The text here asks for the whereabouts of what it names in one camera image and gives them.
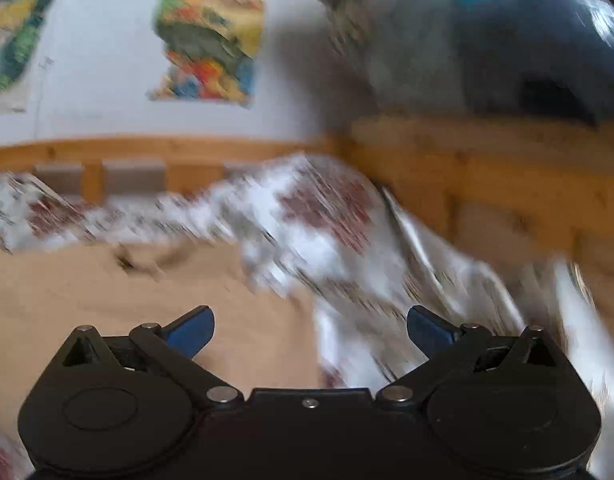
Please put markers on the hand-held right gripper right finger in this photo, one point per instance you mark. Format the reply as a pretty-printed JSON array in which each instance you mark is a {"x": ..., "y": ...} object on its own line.
[{"x": 429, "y": 334}]

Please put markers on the tan hooded jacket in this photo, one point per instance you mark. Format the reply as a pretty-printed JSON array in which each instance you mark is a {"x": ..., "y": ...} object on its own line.
[{"x": 137, "y": 300}]

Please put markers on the wooden bed frame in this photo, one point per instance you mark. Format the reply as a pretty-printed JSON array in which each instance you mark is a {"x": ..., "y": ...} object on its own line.
[{"x": 512, "y": 160}]

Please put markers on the blond cartoon figure wall poster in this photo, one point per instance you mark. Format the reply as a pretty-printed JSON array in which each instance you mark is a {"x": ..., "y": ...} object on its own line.
[{"x": 12, "y": 45}]

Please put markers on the clear plastic bag of clothes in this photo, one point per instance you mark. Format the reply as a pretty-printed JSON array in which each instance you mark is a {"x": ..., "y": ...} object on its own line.
[{"x": 462, "y": 45}]

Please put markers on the white floral blanket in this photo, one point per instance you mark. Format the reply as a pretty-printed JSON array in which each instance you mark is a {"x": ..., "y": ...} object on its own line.
[{"x": 337, "y": 220}]

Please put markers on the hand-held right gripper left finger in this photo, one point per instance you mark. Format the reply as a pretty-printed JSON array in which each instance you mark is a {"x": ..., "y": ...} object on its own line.
[{"x": 192, "y": 334}]

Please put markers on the landscape drawing wall poster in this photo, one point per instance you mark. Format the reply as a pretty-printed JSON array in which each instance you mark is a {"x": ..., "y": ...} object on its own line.
[{"x": 212, "y": 35}]

